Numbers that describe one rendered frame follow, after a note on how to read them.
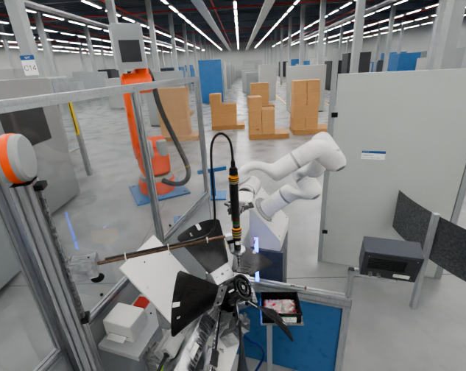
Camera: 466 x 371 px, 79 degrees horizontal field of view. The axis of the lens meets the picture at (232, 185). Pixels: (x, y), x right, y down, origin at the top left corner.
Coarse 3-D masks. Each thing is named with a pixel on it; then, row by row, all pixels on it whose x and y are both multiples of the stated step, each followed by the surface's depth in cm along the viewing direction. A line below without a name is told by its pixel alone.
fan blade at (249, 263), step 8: (248, 248) 159; (240, 256) 151; (248, 256) 152; (256, 256) 153; (264, 256) 157; (240, 264) 144; (248, 264) 145; (256, 264) 146; (264, 264) 149; (240, 272) 138; (248, 272) 138
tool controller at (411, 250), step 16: (368, 240) 147; (384, 240) 146; (400, 240) 145; (368, 256) 143; (384, 256) 140; (400, 256) 137; (416, 256) 136; (368, 272) 149; (384, 272) 146; (400, 272) 143; (416, 272) 141
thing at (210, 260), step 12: (192, 228) 134; (204, 228) 136; (216, 228) 137; (180, 240) 131; (216, 240) 134; (192, 252) 130; (204, 252) 131; (216, 252) 131; (204, 264) 129; (216, 264) 129
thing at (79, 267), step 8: (72, 256) 111; (80, 256) 111; (88, 256) 111; (96, 256) 112; (72, 264) 106; (80, 264) 106; (88, 264) 107; (96, 264) 110; (72, 272) 106; (80, 272) 107; (88, 272) 108; (96, 272) 109; (72, 280) 109
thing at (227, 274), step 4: (224, 264) 130; (220, 268) 129; (224, 268) 129; (228, 268) 129; (212, 272) 129; (216, 272) 129; (220, 272) 129; (224, 272) 129; (228, 272) 129; (232, 272) 129; (212, 276) 128; (216, 276) 128; (220, 276) 128; (224, 276) 128; (228, 276) 128; (216, 280) 128; (220, 280) 128; (224, 280) 128
